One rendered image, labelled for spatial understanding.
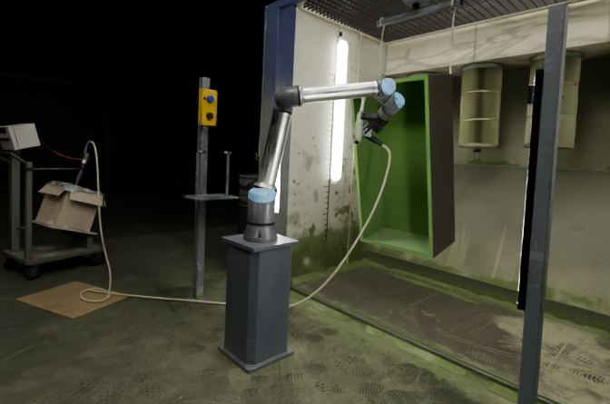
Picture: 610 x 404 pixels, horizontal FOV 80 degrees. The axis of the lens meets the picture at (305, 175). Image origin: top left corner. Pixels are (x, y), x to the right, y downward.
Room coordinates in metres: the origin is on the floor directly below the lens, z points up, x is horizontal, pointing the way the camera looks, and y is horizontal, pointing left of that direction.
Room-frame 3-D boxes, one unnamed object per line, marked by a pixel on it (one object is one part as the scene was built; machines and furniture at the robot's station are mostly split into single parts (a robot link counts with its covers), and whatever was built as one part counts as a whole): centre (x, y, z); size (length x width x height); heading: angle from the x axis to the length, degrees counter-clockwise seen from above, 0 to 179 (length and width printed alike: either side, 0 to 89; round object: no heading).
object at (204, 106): (2.66, 0.72, 1.42); 0.12 x 0.06 x 0.26; 133
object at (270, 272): (1.99, 0.23, 0.32); 0.31 x 0.31 x 0.64; 43
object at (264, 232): (1.99, 0.23, 0.69); 0.19 x 0.19 x 0.10
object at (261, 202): (2.00, 0.23, 0.83); 0.17 x 0.15 x 0.18; 5
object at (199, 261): (2.70, 0.76, 0.82); 0.06 x 0.06 x 1.64; 43
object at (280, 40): (2.98, 0.26, 1.14); 0.18 x 0.18 x 2.29; 43
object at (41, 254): (3.21, 2.24, 0.64); 0.73 x 0.50 x 1.27; 148
